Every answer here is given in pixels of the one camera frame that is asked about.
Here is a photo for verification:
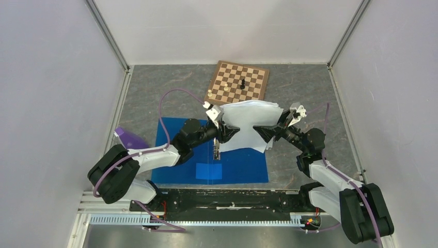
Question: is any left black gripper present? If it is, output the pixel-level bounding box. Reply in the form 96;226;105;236
190;118;240;149

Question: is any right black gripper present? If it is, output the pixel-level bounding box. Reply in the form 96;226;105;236
253;109;307;153

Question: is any white paper stack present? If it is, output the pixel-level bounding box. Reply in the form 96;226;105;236
219;100;284;153

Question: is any blue folder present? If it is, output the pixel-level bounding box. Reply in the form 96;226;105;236
151;117;269;185

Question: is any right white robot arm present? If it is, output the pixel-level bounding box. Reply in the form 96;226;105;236
253;111;395;244

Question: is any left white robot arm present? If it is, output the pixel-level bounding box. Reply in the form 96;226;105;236
87;118;240;211

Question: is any metal folder clip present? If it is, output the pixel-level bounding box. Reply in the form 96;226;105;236
213;138;221;161

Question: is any wooden chessboard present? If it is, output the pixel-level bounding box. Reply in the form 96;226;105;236
204;60;270;105

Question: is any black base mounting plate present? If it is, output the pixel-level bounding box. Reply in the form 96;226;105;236
145;189;317;221

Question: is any purple stapler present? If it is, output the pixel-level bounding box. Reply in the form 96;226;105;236
114;127;149;149

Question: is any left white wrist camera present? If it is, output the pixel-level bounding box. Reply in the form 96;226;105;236
202;101;224;129

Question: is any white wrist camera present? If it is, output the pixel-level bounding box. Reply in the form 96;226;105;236
288;102;307;126
202;101;224;129

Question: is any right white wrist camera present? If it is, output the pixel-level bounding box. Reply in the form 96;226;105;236
288;102;307;126

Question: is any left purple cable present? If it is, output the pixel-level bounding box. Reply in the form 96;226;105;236
93;88;206;234

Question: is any grey slotted cable duct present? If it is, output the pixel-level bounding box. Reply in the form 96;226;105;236
89;213;305;227

